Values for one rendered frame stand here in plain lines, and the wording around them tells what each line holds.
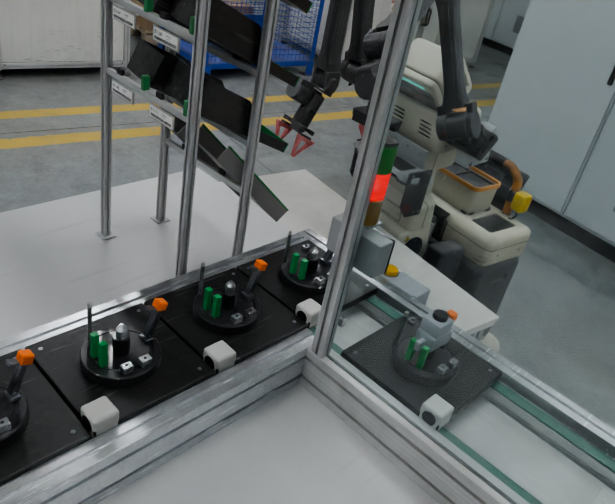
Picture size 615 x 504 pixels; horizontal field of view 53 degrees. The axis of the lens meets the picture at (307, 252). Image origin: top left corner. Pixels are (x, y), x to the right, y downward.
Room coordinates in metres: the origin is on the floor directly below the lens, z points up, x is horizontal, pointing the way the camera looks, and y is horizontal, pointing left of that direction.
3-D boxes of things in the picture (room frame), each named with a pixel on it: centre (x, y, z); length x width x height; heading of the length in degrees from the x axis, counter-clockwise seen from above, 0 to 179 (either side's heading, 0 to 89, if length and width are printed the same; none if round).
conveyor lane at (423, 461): (0.99, -0.23, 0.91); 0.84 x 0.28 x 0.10; 52
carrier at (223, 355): (1.01, 0.14, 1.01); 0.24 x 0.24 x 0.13; 52
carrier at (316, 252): (1.20, -0.02, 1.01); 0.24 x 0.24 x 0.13; 52
